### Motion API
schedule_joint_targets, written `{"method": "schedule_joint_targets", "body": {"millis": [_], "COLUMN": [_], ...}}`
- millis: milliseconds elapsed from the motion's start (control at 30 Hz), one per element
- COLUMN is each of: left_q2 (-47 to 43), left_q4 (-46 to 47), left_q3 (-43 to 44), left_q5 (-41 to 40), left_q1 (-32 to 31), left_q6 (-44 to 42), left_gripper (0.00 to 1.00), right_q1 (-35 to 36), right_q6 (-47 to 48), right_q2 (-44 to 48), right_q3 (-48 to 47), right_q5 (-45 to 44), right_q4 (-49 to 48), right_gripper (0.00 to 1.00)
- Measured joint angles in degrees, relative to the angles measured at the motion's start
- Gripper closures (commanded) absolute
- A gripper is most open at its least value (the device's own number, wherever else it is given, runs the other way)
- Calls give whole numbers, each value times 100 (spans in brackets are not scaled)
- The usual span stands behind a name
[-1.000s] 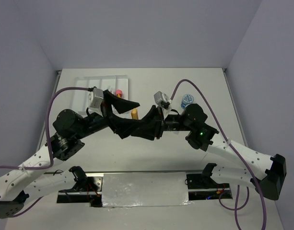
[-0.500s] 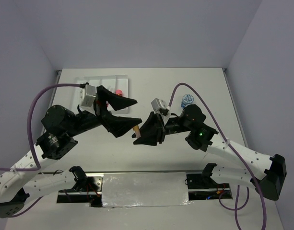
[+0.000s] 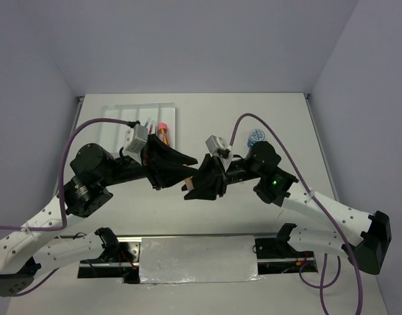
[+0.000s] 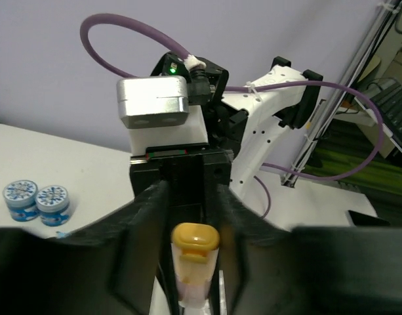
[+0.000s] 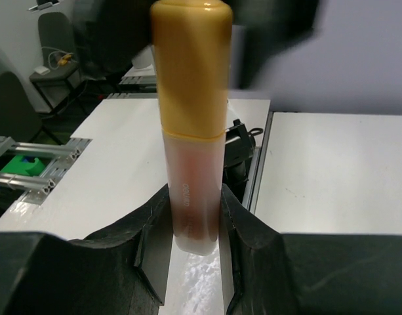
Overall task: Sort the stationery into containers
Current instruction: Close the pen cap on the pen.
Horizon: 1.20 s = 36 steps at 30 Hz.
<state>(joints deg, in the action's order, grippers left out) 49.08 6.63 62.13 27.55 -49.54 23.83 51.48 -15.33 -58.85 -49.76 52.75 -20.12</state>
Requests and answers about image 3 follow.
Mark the pink capped crayon tube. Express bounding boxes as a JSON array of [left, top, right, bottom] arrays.
[[157, 123, 171, 146]]

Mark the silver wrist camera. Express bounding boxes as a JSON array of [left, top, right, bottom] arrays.
[[122, 124, 148, 165], [205, 135, 233, 172]]

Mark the silver foil sheet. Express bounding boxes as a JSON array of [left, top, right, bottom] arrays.
[[139, 236, 260, 284]]

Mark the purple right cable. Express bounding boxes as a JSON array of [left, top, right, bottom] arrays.
[[230, 113, 364, 315]]

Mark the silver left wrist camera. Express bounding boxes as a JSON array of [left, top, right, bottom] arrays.
[[122, 124, 148, 165]]

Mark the purple cable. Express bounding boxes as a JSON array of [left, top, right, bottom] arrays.
[[0, 117, 136, 298], [230, 113, 364, 315]]

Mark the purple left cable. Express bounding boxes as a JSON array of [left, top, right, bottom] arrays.
[[0, 117, 136, 298]]

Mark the white compartment tray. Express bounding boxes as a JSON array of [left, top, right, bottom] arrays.
[[94, 102, 179, 158]]

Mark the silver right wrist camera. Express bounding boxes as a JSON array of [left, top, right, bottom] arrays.
[[205, 135, 233, 172]]

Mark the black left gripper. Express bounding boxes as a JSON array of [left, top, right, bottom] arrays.
[[100, 132, 198, 189]]

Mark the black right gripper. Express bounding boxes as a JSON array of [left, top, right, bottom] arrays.
[[180, 152, 263, 201]]

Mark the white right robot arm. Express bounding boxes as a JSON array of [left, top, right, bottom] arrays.
[[182, 141, 392, 275]]

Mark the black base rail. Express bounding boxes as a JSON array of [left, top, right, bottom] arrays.
[[77, 236, 317, 285]]

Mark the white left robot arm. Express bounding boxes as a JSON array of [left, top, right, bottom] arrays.
[[0, 135, 197, 297]]

